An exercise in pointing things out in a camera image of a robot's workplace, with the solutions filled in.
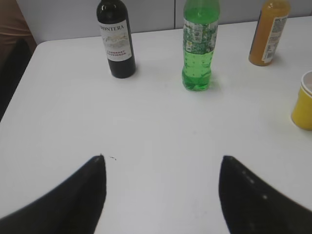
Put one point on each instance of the green sprite bottle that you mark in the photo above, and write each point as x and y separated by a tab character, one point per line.
200	25

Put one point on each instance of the yellow paper cup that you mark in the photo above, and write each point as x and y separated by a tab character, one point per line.
302	112

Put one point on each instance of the orange juice bottle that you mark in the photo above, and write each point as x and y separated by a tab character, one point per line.
270	25

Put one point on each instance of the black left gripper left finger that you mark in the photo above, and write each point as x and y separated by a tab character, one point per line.
73	207

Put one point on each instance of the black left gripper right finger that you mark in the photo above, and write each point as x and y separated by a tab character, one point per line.
252	206

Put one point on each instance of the dark wine bottle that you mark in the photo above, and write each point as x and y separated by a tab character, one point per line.
113	20

